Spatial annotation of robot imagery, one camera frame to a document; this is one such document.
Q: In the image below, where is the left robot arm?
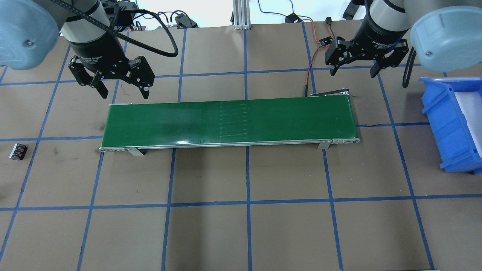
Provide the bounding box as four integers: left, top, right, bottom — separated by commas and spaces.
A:
0, 0, 154, 99

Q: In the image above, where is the green conveyor belt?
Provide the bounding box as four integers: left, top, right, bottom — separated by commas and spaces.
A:
99, 93, 360, 156

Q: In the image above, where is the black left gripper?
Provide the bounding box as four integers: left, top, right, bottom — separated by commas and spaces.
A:
69, 33, 155, 99

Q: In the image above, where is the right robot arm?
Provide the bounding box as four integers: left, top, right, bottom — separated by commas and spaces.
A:
324, 0, 482, 77

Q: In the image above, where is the small black circuit module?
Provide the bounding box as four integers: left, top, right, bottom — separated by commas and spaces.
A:
318, 37, 333, 48

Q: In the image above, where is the red black conveyor cable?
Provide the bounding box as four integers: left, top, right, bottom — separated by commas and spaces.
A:
258, 0, 336, 97

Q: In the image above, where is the brown cylindrical capacitor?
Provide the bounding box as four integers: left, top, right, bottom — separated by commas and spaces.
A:
9, 143, 28, 161

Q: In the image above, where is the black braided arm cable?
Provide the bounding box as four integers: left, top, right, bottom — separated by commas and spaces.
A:
53, 0, 179, 58

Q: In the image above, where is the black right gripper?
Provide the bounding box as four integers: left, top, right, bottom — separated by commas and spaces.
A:
324, 18, 409, 78

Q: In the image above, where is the aluminium frame post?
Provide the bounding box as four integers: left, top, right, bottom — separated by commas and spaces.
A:
232, 0, 252, 30

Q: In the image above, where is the blue plastic bin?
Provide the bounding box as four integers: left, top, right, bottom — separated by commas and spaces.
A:
420, 76, 482, 174

